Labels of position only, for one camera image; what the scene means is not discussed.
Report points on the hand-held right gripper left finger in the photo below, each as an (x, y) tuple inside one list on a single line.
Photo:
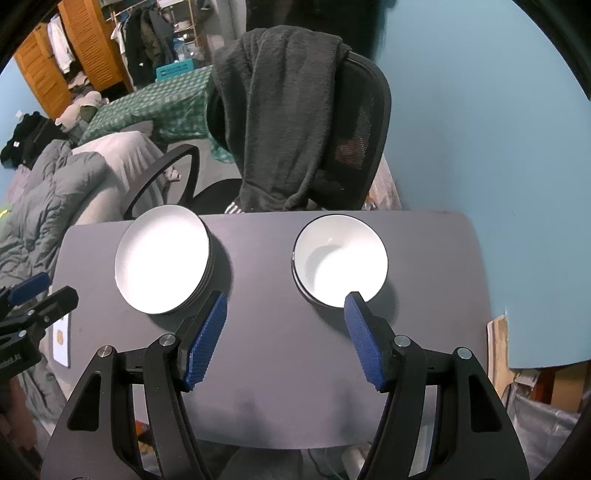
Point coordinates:
[(207, 341)]

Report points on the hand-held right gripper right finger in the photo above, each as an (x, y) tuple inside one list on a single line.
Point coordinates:
[(364, 344)]

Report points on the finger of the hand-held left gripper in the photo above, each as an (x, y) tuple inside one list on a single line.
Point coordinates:
[(30, 286), (57, 302)]

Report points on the small white bowl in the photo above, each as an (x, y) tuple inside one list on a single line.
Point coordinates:
[(341, 258), (302, 290)]

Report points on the large white black-rimmed plate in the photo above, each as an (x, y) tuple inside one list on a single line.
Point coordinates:
[(161, 258)]

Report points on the person's left hand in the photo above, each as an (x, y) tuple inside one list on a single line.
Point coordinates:
[(16, 415)]

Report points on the light blue smartphone with stickers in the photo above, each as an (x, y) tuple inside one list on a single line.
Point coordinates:
[(60, 344)]

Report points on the grey duvet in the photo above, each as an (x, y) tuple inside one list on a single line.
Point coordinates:
[(41, 194)]

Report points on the wooden board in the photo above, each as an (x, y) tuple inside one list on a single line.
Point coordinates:
[(498, 350)]

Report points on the black clothes pile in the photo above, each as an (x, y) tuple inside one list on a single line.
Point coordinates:
[(27, 138)]

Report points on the light grey blanket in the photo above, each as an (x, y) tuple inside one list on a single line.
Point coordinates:
[(120, 157)]

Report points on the beige clothes pile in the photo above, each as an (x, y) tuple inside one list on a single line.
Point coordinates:
[(81, 108)]

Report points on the grey plastic bag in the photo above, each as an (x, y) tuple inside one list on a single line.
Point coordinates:
[(540, 429)]

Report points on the cardboard box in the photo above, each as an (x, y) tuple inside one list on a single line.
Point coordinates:
[(563, 381)]

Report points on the green checked blanket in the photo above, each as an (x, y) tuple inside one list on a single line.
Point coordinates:
[(161, 101)]

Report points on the black office chair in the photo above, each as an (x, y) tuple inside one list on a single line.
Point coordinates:
[(364, 115)]

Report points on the dark grey fleece garment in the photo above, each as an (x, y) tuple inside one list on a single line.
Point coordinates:
[(277, 115)]

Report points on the white hanging garment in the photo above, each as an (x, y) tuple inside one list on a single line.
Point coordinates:
[(60, 44)]

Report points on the wooden louvred wardrobe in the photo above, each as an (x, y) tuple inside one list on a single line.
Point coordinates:
[(92, 46)]

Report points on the teal plastic crate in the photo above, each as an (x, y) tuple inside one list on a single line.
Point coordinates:
[(178, 70)]

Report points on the dark hanging jackets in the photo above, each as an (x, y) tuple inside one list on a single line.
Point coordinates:
[(147, 46)]

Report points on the wooden shelf rack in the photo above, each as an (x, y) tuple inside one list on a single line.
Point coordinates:
[(191, 23)]

